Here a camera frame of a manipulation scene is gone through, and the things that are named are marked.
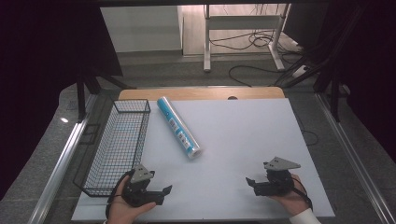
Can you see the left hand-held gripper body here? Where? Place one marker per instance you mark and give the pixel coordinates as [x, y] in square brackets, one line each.
[140, 189]

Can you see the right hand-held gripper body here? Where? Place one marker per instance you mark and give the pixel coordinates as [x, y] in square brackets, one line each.
[278, 180]

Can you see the person's right hand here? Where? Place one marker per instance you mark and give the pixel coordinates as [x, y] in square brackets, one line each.
[294, 200]

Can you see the person's left hand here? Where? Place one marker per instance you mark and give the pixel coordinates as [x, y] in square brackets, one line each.
[123, 211]

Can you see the white shirt sleeve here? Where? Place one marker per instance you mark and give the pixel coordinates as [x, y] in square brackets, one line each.
[306, 217]

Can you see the white table mat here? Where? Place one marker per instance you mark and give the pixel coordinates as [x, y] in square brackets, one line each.
[236, 137]

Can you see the blue plastic wrap roll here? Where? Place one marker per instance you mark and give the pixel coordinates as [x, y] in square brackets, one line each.
[179, 128]

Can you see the black metal stand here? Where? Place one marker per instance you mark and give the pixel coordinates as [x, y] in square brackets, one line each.
[81, 99]
[335, 96]

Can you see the wooden table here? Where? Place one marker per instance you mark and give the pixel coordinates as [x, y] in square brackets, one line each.
[199, 93]

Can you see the white power strip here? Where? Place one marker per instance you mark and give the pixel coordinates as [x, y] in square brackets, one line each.
[300, 71]

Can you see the dark curtain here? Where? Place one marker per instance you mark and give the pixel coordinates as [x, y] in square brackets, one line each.
[40, 62]
[370, 62]

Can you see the white cabinet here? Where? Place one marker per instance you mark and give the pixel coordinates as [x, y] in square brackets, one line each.
[140, 29]

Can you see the aluminium rail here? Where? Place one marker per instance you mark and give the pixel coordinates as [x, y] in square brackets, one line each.
[355, 161]
[59, 168]

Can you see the white desk frame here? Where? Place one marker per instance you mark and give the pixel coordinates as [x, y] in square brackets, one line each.
[207, 40]

